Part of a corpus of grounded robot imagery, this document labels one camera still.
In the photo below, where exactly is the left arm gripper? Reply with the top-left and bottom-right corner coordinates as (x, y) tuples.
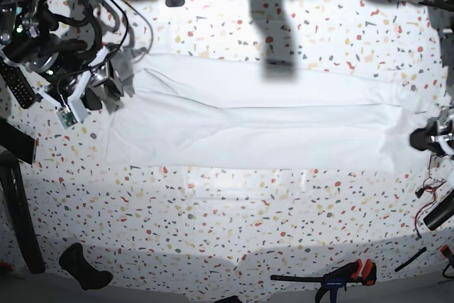
(409, 111), (453, 156)

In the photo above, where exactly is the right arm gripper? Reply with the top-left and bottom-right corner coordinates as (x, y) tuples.
(35, 45), (124, 121)

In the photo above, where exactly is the white T-shirt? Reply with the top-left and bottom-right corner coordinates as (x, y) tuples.
(101, 54), (439, 172)

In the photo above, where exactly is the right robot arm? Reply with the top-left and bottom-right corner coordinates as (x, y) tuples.
(1, 0), (122, 128)

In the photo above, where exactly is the black cylinder right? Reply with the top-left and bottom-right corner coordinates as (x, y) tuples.
(423, 197), (453, 231)

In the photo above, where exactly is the black TV remote control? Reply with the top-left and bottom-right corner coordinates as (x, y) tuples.
(1, 61), (36, 109)

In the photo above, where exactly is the black flat case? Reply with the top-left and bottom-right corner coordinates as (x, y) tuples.
(1, 119), (36, 165)

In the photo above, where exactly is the small black stick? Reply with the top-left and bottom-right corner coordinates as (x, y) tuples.
(394, 247), (427, 272)

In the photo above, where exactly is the small orange black device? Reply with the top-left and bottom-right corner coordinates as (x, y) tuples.
(440, 245), (450, 257)

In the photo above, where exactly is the black cylindrical tube left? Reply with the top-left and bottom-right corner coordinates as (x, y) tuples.
(1, 162), (45, 275)

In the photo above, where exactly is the black orange bar clamp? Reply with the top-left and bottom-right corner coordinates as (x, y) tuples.
(270, 259), (377, 303)

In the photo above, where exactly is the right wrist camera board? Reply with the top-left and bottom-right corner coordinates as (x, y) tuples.
(55, 107), (78, 129)

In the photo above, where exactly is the red black wire bundle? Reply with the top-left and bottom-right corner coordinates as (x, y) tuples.
(413, 153), (454, 239)

